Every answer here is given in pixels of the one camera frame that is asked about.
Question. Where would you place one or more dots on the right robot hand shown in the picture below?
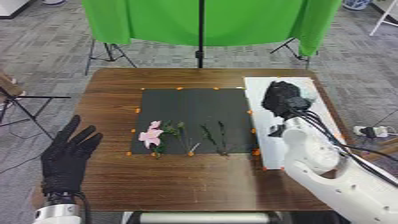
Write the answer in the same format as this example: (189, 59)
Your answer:
(280, 96)

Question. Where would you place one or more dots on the blue and white vase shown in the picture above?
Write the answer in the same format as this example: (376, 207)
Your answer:
(358, 3)

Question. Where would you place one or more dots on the pink flower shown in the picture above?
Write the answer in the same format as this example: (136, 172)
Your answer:
(150, 135)

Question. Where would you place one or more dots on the black tripod legs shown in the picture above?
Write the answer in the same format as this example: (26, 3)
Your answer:
(292, 50)
(111, 51)

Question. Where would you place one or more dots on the pale grey bar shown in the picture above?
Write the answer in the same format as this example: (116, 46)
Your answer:
(201, 218)

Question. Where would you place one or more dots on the black stand pole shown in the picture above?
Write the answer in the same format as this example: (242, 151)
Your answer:
(201, 36)

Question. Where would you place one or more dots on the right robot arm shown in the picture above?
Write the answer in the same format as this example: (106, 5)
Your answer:
(313, 156)

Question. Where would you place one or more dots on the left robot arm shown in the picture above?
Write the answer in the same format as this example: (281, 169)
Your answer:
(56, 213)

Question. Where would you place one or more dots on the black folding stand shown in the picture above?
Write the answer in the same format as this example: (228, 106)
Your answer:
(20, 98)

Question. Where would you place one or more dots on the white sheet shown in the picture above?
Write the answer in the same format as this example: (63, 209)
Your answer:
(264, 146)

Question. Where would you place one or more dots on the green sprig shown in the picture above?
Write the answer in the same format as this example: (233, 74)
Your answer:
(223, 136)
(209, 135)
(177, 130)

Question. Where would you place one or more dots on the white power strip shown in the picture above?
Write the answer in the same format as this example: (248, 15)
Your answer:
(370, 131)

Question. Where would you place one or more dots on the white frame stand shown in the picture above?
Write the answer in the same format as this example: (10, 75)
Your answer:
(384, 18)

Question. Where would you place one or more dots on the dark mat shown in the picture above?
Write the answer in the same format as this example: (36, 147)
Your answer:
(196, 110)

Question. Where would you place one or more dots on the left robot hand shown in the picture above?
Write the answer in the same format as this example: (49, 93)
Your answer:
(65, 160)

